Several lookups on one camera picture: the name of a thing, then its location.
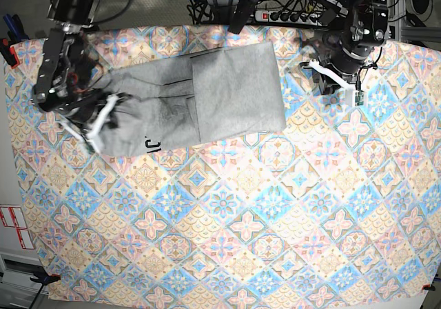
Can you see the black orange table clamp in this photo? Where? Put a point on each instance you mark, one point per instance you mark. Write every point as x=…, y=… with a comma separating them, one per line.
x=7, y=51

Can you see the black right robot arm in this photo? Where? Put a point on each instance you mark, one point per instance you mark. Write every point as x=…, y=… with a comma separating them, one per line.
x=63, y=81

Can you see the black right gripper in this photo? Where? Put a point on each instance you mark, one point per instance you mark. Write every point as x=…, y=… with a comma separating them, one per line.
x=85, y=109

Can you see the patterned tablecloth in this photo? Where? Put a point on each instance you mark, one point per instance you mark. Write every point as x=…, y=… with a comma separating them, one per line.
x=341, y=208

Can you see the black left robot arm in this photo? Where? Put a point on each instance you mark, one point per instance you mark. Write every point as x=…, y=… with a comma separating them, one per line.
x=366, y=24

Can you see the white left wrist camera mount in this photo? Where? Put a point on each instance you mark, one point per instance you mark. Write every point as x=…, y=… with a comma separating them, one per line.
x=351, y=87

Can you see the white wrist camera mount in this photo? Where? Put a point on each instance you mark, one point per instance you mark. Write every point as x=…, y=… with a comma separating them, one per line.
x=90, y=133
x=351, y=87

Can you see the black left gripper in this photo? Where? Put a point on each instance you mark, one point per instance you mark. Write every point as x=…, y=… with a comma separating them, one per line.
x=345, y=61

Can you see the white power strip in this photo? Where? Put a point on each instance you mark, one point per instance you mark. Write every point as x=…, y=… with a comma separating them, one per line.
x=300, y=18

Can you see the black orange corner clamp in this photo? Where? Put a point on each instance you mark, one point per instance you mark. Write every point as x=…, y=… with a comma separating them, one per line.
x=44, y=279

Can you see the red white label stickers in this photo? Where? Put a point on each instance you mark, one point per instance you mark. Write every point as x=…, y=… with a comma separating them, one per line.
x=13, y=223

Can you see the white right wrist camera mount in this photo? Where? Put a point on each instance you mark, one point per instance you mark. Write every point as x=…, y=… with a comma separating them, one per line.
x=90, y=133

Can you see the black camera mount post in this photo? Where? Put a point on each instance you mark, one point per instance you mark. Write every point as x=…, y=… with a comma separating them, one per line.
x=244, y=9

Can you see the grey T-shirt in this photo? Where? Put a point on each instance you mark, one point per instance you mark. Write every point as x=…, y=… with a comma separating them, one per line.
x=192, y=99

